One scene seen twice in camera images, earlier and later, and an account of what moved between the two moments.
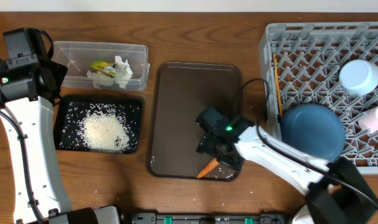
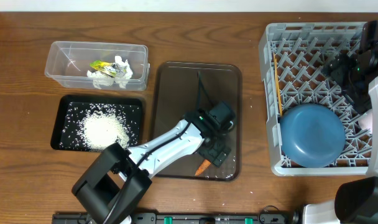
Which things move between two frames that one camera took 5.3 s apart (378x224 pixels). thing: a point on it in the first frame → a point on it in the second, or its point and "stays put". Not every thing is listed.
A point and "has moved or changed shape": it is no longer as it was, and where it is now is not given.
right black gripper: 206,144 → 341,66
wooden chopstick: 278,90 stays put
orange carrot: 211,166 has moved or changed shape
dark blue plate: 314,128 stays put
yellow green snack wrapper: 106,67 stays put
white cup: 374,119 stays put
